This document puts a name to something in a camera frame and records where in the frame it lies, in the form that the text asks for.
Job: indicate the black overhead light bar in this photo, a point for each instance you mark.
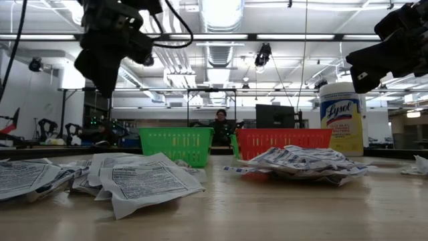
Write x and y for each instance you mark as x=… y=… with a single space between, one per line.
x=252 y=37

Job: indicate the dark equipment rack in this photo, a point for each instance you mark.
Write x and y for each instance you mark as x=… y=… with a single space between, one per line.
x=95 y=114

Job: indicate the black computer monitor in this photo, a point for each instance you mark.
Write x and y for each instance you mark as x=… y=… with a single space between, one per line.
x=275 y=116

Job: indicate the green plastic mesh basket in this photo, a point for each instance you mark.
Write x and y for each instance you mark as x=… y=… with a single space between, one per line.
x=235 y=145
x=177 y=145

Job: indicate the black overhead camera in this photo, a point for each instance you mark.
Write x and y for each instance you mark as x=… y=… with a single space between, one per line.
x=263 y=55

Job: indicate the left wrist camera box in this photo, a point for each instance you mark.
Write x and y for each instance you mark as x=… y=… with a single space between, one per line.
x=137 y=47

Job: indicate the black ceiling spotlight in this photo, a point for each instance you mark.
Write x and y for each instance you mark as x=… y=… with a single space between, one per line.
x=321 y=83
x=35 y=64

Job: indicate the Lysol wipes canister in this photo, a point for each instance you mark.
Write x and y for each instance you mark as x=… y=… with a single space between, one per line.
x=341 y=127

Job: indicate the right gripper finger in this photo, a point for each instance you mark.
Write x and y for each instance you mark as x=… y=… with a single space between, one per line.
x=368 y=70

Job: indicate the round silver air duct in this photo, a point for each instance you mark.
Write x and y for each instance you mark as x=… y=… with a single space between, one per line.
x=220 y=20

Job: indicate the black background robot arm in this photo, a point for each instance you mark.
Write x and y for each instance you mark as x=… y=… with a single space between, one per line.
x=50 y=124

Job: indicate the red plastic mesh basket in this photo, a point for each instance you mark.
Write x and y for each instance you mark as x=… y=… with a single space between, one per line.
x=284 y=139

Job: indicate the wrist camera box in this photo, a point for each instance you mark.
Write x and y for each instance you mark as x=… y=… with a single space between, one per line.
x=137 y=47
x=399 y=21

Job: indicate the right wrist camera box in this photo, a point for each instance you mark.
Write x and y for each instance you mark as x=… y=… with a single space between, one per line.
x=399 y=21

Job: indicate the glowing ceiling lamp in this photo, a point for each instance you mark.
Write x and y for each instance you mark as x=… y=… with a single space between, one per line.
x=413 y=114

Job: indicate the person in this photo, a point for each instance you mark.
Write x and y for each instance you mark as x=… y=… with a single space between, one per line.
x=221 y=127

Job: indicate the white packet at right edge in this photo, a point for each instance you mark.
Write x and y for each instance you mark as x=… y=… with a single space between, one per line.
x=422 y=164

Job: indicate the black red background device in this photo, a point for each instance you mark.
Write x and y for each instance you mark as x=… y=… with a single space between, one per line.
x=11 y=125

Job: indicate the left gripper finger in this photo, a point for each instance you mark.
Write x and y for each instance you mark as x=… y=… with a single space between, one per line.
x=109 y=82
x=98 y=80

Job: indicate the black background rig frame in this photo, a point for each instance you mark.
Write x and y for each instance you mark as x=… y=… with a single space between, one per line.
x=211 y=90

